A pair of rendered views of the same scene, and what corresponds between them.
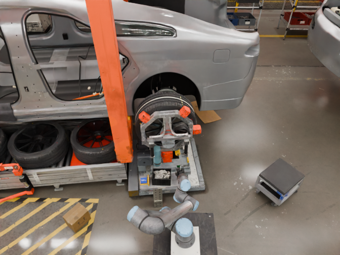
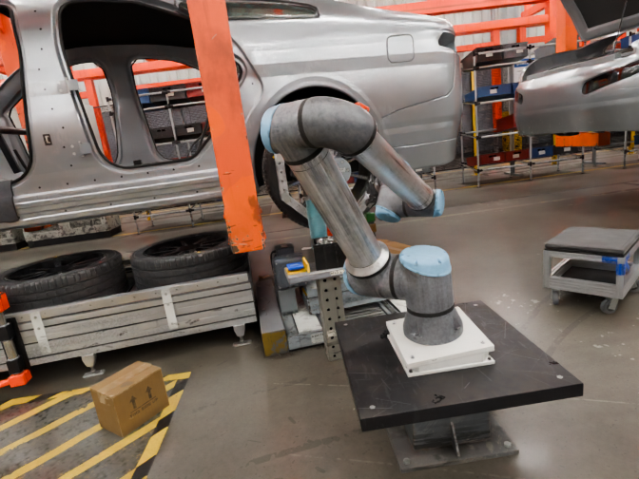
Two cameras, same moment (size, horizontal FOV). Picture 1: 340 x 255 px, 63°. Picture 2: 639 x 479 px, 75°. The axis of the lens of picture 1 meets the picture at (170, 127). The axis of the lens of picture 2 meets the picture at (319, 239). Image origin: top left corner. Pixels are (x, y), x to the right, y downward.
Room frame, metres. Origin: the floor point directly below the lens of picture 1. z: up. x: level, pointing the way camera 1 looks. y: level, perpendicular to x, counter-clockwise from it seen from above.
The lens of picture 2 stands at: (-0.06, 0.27, 1.01)
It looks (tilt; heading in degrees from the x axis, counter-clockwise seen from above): 13 degrees down; 356
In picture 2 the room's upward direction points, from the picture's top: 7 degrees counter-clockwise
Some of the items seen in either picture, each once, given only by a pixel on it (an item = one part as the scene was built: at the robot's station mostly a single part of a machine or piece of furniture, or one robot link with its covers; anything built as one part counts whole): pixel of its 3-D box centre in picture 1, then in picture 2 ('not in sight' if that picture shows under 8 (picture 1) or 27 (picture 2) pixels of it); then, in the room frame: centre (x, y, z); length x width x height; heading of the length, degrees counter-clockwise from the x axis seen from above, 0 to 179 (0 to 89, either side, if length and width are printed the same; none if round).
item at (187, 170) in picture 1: (169, 163); (344, 289); (2.25, 0.01, 0.13); 0.50 x 0.36 x 0.10; 96
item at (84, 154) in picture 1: (98, 139); (192, 262); (2.41, 0.89, 0.39); 0.66 x 0.66 x 0.24
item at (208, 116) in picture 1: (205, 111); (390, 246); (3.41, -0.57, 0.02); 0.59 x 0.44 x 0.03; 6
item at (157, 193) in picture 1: (157, 193); (332, 314); (1.75, 0.14, 0.21); 0.10 x 0.10 x 0.42; 6
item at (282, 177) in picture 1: (278, 183); (593, 267); (1.91, -1.28, 0.17); 0.43 x 0.36 x 0.34; 128
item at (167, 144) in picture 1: (167, 136); (333, 170); (2.01, 0.02, 0.85); 0.21 x 0.14 x 0.14; 6
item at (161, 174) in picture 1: (161, 176); (335, 250); (1.75, 0.09, 0.51); 0.20 x 0.14 x 0.13; 88
